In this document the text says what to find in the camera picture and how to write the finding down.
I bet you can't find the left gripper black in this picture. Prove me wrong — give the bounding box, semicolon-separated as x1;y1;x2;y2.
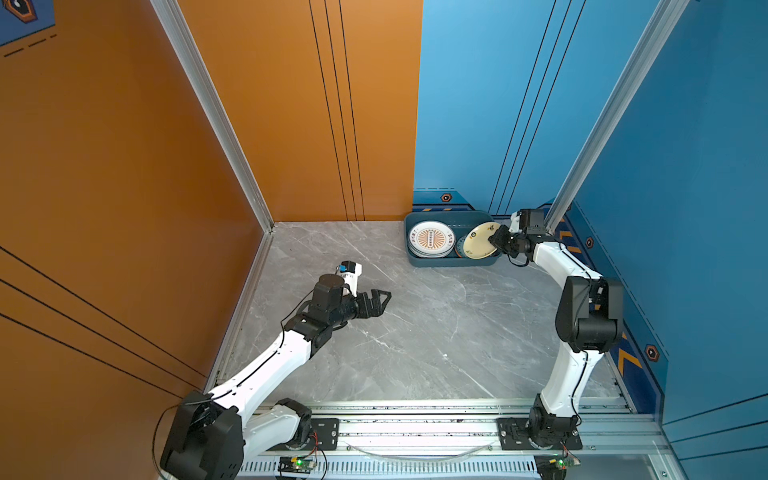
328;290;391;331

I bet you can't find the cream plate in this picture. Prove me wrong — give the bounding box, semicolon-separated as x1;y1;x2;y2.
464;221;500;260

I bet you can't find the orange sunburst plate front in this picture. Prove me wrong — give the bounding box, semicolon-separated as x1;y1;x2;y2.
407;221;456;259

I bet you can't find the teal patterned plate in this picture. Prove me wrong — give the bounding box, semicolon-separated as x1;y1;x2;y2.
454;236;466;258

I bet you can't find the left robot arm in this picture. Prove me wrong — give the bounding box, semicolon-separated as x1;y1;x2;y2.
151;263;392;479

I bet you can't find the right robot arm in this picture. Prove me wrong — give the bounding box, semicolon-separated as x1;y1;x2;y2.
489;225;623;449

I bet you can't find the teal plastic bin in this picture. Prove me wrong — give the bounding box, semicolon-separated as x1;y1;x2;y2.
403;211;500;268

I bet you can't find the left green circuit board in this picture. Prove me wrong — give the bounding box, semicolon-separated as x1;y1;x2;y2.
277;456;318;479

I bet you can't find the right circuit board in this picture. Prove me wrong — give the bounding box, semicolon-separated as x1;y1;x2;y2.
534;456;582;480

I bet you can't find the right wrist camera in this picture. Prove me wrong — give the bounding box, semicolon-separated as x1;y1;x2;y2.
510;208;548;235

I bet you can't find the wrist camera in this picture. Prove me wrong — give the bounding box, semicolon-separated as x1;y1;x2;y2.
510;208;548;235
336;260;362;297

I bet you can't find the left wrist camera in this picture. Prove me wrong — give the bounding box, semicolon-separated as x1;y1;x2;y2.
336;260;362;297

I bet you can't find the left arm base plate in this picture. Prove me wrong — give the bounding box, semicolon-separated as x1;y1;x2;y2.
269;417;340;452

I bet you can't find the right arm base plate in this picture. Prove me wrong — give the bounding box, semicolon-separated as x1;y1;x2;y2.
496;417;584;451

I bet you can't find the aluminium rail frame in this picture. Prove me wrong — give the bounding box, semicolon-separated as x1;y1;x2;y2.
233;398;684;479

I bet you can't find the right aluminium corner post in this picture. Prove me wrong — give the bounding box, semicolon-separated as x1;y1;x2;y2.
545;0;689;234

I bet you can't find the aluminium corner post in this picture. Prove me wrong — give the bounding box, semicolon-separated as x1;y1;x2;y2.
545;0;689;234
150;0;275;234

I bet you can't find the left aluminium corner post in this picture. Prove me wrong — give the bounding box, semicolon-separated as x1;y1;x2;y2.
150;0;275;234

